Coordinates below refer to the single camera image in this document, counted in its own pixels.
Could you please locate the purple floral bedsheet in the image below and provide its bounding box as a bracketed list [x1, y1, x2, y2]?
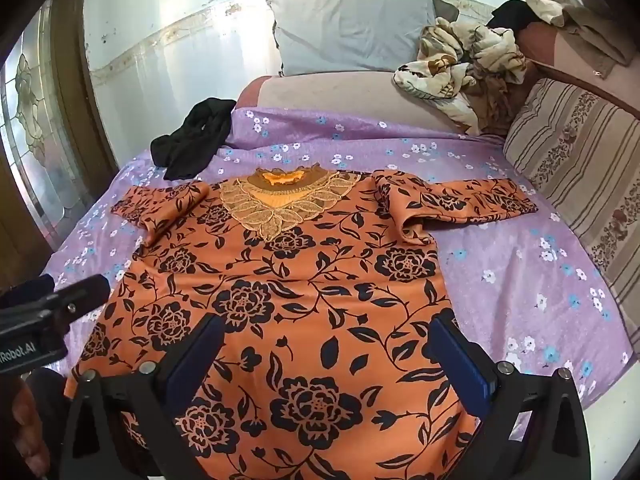
[37, 105, 636, 480]

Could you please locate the olive garment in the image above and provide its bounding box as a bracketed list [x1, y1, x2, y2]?
[562, 5, 637, 79]

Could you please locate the striped beige bolster pillow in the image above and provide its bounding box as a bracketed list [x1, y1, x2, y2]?
[502, 77, 640, 348]

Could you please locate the black cloth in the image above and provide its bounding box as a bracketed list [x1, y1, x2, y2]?
[151, 98, 237, 181]

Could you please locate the crumpled cream floral cloth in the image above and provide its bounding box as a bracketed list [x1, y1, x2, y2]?
[392, 16, 529, 136]

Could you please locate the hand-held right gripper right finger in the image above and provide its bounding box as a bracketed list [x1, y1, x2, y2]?
[429, 316, 594, 480]

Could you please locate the grey pillow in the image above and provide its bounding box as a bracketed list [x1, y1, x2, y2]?
[267, 0, 458, 77]

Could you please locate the person's left hand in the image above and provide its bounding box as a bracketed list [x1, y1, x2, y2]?
[9, 380, 52, 477]

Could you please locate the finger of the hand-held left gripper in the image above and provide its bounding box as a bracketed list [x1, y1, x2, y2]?
[31, 274, 111, 322]
[0, 274, 56, 307]

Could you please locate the orange black floral blouse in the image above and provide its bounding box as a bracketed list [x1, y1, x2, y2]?
[65, 162, 539, 480]

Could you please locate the brown pink cushion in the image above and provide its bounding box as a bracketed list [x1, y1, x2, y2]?
[515, 20, 640, 111]

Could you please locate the wooden stained glass door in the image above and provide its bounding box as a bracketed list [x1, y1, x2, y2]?
[0, 0, 119, 281]

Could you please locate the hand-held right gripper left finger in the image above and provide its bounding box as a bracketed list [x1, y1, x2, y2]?
[60, 314, 227, 480]

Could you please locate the black garment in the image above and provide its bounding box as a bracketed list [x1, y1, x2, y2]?
[485, 0, 544, 31]

